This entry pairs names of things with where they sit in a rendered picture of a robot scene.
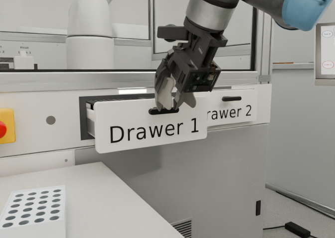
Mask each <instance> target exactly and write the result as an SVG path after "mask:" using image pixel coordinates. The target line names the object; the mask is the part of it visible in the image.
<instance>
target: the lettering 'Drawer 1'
mask: <svg viewBox="0 0 335 238"><path fill-rule="evenodd" d="M192 120H194V131H191V133H192V132H198V130H196V118H193V119H191V121H192ZM181 124H183V123H180V124H179V123H178V124H177V134H179V126H180V125H181ZM170 125H171V126H172V127H173V128H172V129H167V128H168V126H170ZM162 127H163V125H161V128H160V133H159V131H158V127H157V126H155V129H154V133H152V129H151V126H149V129H150V132H151V136H152V138H153V137H154V136H155V131H156V129H157V133H158V137H160V136H161V132H162ZM113 128H119V129H120V130H121V132H122V136H121V138H120V139H119V140H115V141H113ZM138 129H143V130H144V131H142V132H138V133H137V139H143V138H144V139H146V130H145V128H144V127H139V128H137V130H138ZM131 130H135V128H132V129H128V141H130V131H131ZM168 130H174V125H173V124H168V125H167V126H166V134H167V135H168V136H171V135H174V133H172V134H168V132H167V131H168ZM110 133H111V143H114V142H119V141H121V140H122V139H123V137H124V130H123V128H122V127H120V126H111V127H110ZM140 133H144V136H143V137H142V138H139V134H140Z"/></svg>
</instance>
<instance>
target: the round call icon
mask: <svg viewBox="0 0 335 238"><path fill-rule="evenodd" d="M322 69H335V61H334V60H330V61H322Z"/></svg>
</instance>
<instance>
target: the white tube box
mask: <svg viewBox="0 0 335 238"><path fill-rule="evenodd" d="M66 212H67V202H66V185H61V186H52V187H44V188H35V189H27V190H18V191H12V192H11V194H10V196H9V198H8V201H7V203H6V205H5V207H4V209H3V211H2V213H1V215H0V238H66Z"/></svg>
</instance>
